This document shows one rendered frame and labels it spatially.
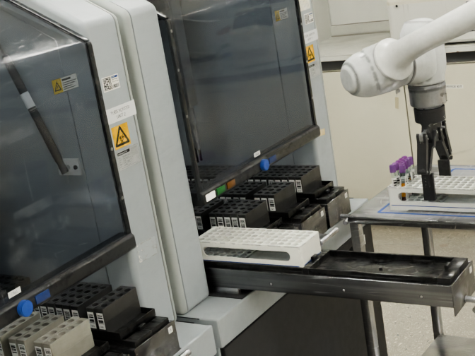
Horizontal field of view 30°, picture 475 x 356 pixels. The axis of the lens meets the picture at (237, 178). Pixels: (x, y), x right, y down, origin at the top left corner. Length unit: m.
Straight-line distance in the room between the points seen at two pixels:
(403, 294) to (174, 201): 0.55
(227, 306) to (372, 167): 2.55
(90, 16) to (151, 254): 0.52
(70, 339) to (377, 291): 0.65
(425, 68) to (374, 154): 2.40
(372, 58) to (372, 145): 2.49
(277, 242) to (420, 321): 1.60
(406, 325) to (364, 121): 1.31
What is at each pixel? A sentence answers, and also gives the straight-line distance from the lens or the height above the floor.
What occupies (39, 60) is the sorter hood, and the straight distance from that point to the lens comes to 1.69.
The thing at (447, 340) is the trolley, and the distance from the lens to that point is 2.79.
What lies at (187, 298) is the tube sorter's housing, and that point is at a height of 0.77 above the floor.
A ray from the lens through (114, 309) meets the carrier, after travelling 1.85.
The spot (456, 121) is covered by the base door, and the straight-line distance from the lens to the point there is 4.31.
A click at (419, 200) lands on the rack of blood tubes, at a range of 2.27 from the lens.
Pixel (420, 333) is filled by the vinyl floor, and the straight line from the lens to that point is 3.47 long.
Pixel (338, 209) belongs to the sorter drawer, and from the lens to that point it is 2.51.
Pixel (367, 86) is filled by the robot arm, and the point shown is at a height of 1.18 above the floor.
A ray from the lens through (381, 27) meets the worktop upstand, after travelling 5.02.
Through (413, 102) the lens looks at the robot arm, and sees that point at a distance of 2.19.
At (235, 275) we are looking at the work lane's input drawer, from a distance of 2.09.
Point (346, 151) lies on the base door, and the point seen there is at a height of 0.40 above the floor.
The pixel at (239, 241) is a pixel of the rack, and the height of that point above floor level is 0.86.
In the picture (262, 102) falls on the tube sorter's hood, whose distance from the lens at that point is 2.30.
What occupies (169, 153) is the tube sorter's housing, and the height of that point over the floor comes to 1.11.
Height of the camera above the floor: 1.56
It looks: 15 degrees down
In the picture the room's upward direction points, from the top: 10 degrees counter-clockwise
